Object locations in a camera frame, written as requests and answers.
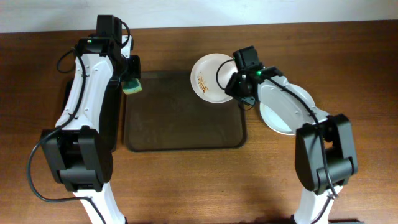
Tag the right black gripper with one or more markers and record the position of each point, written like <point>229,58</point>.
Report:
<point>246,100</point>

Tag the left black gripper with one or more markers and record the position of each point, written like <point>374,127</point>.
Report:
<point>134,69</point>

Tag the green yellow sponge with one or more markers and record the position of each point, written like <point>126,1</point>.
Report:
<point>132,86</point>

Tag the pink plate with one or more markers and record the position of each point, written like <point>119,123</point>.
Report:
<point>208,73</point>

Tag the light blue plate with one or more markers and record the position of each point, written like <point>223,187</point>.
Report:
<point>274,121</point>

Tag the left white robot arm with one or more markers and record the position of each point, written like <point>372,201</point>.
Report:
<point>79,148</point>

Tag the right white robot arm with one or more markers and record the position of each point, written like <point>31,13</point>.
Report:
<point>325,154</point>

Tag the black small tray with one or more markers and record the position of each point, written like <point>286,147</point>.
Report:
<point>109,117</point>

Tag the brown serving tray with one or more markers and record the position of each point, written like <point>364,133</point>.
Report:
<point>167,115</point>

